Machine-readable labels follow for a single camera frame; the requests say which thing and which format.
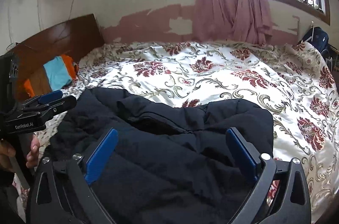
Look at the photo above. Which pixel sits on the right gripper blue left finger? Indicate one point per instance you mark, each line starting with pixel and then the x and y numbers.
pixel 98 155

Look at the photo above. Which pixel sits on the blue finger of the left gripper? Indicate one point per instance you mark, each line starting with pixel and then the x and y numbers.
pixel 54 108
pixel 50 96

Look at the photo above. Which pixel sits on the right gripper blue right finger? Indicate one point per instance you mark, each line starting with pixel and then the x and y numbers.
pixel 245 156

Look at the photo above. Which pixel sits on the large black padded jacket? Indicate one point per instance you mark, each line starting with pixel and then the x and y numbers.
pixel 170 165

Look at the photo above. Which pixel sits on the person's left hand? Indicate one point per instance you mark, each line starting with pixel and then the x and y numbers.
pixel 7 152

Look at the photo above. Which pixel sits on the orange blue brown pillow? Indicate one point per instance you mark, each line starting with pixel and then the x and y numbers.
pixel 56 74

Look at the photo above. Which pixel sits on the brown wooden headboard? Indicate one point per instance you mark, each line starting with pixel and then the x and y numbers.
pixel 75 38

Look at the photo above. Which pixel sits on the floral white red bedspread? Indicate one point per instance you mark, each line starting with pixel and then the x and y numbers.
pixel 299 179

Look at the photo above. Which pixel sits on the dark blue backpack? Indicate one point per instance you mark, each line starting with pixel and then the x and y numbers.
pixel 317 38

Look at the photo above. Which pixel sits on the pink curtain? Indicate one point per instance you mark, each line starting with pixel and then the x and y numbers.
pixel 237 20

